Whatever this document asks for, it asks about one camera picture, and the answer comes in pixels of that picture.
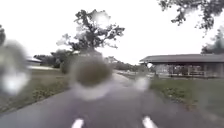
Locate distant row of trees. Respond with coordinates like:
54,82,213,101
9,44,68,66
103,55,148,73

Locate large overhanging tree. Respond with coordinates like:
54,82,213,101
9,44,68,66
157,0,224,55

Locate dark green bush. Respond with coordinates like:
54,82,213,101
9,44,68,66
49,49,79,75

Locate grass verge with dry patches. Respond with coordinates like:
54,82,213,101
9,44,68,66
0,68,71,114

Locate grey asphalt path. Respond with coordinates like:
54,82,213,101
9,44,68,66
0,72,224,128

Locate low building with pale roof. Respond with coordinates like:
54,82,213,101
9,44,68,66
25,56,43,67

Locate open shelter with flat roof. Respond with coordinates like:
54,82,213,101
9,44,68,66
139,53,224,79

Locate green grass lawn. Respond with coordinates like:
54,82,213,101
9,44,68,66
123,71,224,118

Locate robot's own part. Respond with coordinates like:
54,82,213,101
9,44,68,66
142,115,158,128
71,117,85,128

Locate tall spreading tree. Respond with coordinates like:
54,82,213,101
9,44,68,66
56,8,126,54

